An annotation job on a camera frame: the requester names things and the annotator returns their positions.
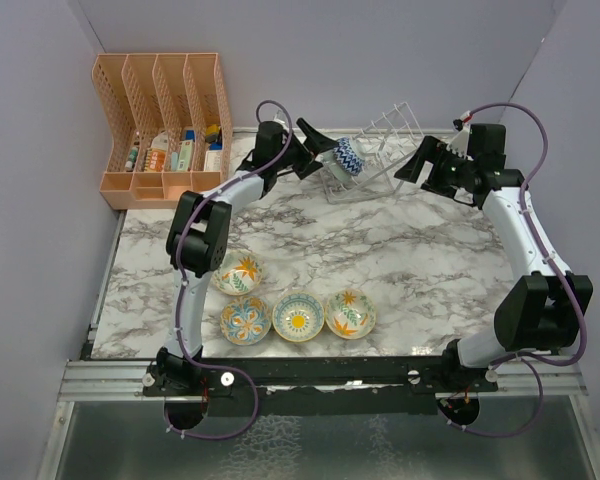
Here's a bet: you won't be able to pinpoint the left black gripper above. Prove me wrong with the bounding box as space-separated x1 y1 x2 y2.
272 119 337 179

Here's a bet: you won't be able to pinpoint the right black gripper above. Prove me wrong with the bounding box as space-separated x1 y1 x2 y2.
396 136 477 199

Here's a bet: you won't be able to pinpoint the teal green bowl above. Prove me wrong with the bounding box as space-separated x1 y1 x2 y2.
324 159 352 187

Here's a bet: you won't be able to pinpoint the white bowl orange leaves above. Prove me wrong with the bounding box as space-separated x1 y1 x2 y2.
325 289 377 340

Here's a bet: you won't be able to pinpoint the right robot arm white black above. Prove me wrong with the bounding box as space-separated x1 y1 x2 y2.
395 122 593 391

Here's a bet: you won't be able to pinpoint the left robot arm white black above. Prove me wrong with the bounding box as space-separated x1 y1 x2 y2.
156 118 338 395

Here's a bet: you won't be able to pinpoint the white card box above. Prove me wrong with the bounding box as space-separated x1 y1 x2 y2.
204 143 223 172

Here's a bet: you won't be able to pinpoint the yellow black toy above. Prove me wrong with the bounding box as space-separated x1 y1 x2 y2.
205 124 222 145

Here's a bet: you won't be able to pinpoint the mint green box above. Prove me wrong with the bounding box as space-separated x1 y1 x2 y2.
171 140 195 172

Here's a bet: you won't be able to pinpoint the white bowl orange flower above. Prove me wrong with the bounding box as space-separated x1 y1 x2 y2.
212 250 264 296

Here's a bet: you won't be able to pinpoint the peach plastic file organizer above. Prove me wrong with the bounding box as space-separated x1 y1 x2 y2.
92 53 233 210

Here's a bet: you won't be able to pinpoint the orange white box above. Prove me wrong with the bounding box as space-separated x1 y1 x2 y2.
144 130 169 173

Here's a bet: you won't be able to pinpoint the blue yellow sun bowl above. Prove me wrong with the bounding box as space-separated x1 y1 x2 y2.
272 291 325 343

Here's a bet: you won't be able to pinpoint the small dark bottle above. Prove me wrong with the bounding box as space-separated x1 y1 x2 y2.
125 140 140 172

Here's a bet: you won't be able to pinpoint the blue orange floral bowl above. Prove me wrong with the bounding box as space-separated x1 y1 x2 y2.
220 296 272 346

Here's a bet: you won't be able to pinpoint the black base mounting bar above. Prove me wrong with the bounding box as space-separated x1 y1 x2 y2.
143 354 497 417

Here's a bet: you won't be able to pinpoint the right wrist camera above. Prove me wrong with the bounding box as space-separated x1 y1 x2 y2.
447 111 472 157

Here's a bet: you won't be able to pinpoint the white wire dish rack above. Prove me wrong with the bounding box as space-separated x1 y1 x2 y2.
320 102 424 204

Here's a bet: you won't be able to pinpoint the aluminium frame rail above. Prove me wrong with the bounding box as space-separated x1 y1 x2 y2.
57 360 588 402

